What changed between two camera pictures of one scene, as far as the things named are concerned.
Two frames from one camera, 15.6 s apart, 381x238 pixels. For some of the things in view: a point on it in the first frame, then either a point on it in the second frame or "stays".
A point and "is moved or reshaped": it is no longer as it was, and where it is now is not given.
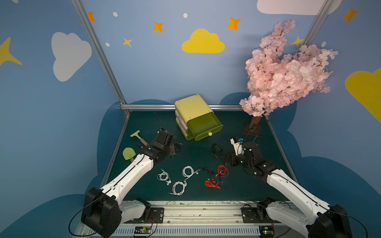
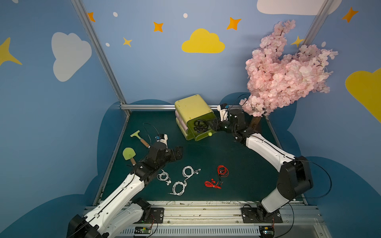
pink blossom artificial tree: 274,81 stays
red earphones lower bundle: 211,184 stays
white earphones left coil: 164,176 stays
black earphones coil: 216,147 to 200,125
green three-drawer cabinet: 196,119 stays
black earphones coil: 177,148 is moved or reshaped
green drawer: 203,126 stays
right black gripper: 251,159 to 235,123
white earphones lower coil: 184,185 stays
